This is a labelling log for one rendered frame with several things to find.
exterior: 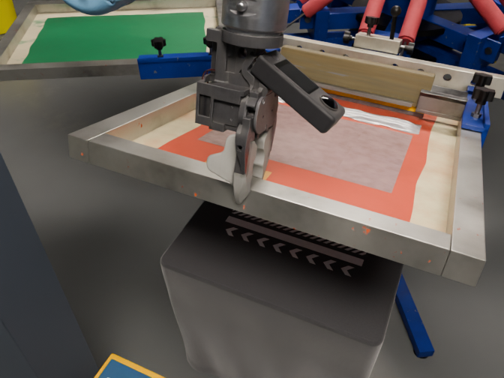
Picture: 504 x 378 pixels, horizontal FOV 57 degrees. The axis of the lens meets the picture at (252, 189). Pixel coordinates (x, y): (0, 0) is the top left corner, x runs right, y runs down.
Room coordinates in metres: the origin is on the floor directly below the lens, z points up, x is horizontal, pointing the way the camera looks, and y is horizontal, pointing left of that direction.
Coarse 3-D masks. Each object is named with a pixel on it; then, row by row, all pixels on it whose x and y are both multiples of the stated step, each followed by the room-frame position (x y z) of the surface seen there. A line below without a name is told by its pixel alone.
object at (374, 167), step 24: (408, 120) 0.89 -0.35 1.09; (432, 120) 0.90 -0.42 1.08; (312, 144) 0.69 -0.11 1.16; (336, 144) 0.70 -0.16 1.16; (360, 144) 0.71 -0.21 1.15; (384, 144) 0.73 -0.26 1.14; (408, 144) 0.74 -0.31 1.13; (288, 168) 0.58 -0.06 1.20; (312, 168) 0.59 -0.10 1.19; (336, 168) 0.60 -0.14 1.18; (360, 168) 0.61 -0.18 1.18; (384, 168) 0.62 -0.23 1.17; (408, 168) 0.62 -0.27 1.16; (312, 192) 0.51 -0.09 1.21; (336, 192) 0.51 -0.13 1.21; (360, 192) 0.52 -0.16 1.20; (384, 192) 0.53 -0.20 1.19; (408, 192) 0.53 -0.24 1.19; (408, 216) 0.46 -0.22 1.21
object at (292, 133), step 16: (288, 112) 0.86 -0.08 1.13; (288, 128) 0.76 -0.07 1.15; (304, 128) 0.77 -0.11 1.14; (176, 144) 0.64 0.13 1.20; (192, 144) 0.64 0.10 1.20; (208, 144) 0.65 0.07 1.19; (224, 144) 0.66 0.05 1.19; (272, 144) 0.68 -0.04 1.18; (288, 144) 0.68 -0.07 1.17; (304, 144) 0.69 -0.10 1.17; (272, 160) 0.61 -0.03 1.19; (288, 160) 0.61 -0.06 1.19; (272, 176) 0.55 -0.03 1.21
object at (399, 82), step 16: (288, 48) 1.05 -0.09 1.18; (304, 64) 1.02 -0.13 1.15; (320, 64) 1.01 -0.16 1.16; (336, 64) 1.00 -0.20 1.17; (352, 64) 0.98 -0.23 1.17; (368, 64) 0.97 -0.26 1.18; (384, 64) 0.97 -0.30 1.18; (320, 80) 1.00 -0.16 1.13; (336, 80) 0.98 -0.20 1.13; (352, 80) 0.97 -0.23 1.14; (368, 80) 0.96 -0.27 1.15; (384, 80) 0.94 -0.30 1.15; (400, 80) 0.93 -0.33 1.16; (416, 80) 0.92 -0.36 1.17; (432, 80) 0.91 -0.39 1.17; (400, 96) 0.92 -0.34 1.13; (416, 96) 0.91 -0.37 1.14
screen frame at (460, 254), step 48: (192, 96) 0.82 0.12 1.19; (96, 144) 0.55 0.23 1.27; (480, 144) 0.69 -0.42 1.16; (192, 192) 0.47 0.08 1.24; (288, 192) 0.45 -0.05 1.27; (480, 192) 0.49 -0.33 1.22; (336, 240) 0.39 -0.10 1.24; (384, 240) 0.37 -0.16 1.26; (432, 240) 0.36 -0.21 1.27; (480, 240) 0.37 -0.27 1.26
